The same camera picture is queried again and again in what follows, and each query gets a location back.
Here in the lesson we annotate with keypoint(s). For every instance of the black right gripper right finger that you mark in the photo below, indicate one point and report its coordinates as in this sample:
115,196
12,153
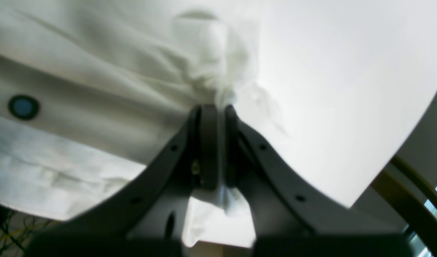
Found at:
291,218

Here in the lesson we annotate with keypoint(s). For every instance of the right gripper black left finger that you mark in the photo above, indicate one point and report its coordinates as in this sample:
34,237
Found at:
145,218

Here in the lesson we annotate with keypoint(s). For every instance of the white printed T-shirt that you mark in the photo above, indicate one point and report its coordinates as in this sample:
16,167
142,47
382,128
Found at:
91,90

